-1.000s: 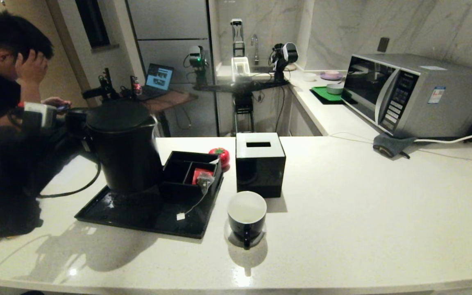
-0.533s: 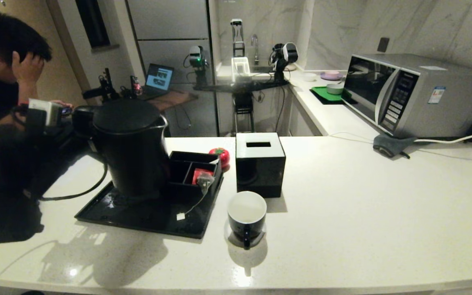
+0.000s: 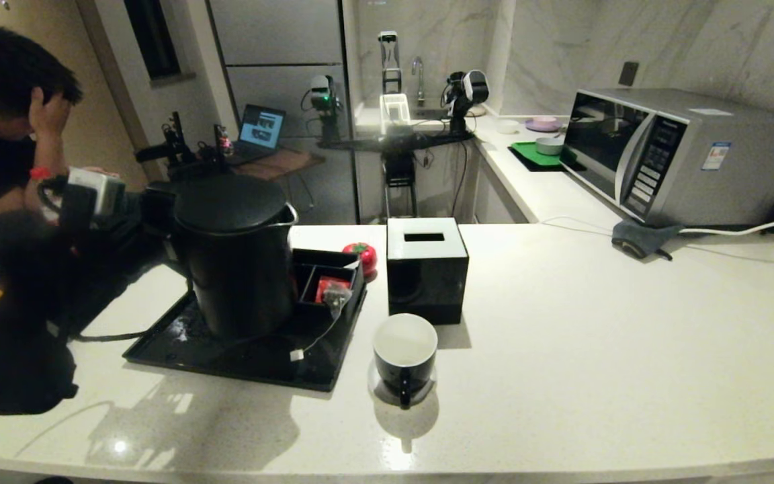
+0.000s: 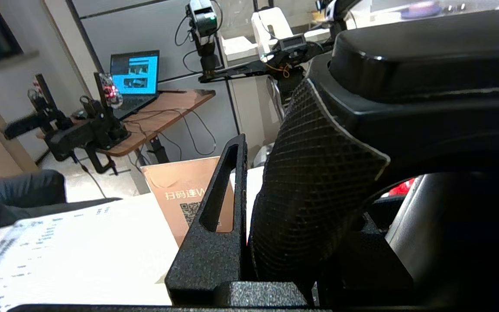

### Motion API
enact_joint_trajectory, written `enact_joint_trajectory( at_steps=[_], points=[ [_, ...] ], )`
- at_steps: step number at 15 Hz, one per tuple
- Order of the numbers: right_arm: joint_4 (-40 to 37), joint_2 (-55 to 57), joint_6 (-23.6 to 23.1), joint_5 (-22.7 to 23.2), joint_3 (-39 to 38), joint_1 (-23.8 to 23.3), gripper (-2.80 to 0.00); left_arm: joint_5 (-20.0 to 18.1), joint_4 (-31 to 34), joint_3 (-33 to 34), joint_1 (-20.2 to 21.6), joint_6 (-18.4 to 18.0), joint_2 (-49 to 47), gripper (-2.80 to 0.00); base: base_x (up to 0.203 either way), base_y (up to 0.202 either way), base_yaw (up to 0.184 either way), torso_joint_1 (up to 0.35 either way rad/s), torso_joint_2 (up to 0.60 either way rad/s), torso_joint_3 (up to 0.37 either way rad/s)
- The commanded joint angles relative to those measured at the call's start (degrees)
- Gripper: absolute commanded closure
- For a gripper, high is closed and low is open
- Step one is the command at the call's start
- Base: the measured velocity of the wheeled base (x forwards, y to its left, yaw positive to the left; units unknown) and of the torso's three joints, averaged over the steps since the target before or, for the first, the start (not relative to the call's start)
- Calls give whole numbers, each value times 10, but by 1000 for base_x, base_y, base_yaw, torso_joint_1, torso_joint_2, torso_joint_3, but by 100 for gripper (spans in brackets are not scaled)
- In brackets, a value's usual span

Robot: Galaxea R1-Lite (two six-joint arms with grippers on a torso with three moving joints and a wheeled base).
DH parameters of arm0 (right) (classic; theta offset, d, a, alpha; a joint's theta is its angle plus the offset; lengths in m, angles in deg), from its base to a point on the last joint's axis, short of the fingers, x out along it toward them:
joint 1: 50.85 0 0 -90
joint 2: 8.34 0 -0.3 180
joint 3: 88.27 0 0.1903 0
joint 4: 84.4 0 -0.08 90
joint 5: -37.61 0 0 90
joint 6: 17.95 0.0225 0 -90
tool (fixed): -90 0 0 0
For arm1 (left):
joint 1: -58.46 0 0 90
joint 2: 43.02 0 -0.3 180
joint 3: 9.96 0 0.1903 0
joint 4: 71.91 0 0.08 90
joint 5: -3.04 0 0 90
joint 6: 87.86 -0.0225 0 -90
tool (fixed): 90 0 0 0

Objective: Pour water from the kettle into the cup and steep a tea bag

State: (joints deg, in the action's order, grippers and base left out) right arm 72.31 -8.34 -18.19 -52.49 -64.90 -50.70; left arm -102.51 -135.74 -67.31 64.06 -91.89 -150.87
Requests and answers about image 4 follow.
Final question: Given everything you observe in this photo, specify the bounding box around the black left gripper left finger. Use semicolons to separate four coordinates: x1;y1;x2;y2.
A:
165;133;250;306

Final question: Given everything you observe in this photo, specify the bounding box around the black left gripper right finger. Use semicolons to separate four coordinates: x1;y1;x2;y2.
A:
319;210;415;306

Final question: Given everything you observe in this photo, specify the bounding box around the black electric kettle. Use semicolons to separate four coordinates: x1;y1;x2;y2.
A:
249;9;499;312

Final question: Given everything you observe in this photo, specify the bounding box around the printed white paper sheet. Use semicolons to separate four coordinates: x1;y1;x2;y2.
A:
0;193;181;311

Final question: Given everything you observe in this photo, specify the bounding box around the wooden desk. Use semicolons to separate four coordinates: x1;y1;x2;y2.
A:
37;89;216;157

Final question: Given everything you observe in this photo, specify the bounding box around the seated man black shirt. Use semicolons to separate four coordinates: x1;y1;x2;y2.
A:
0;156;122;234

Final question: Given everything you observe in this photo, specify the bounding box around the open laptop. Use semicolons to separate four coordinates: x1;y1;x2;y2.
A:
110;50;160;120

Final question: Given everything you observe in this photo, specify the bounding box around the purple plate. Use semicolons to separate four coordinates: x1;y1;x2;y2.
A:
401;1;443;19

